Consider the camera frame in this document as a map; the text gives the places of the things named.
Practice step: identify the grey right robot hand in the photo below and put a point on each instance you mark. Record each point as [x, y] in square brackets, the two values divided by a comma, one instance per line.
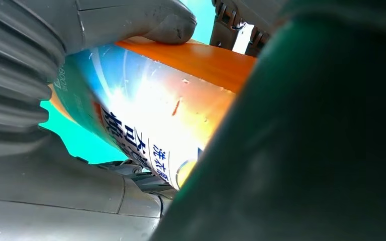
[63, 199]

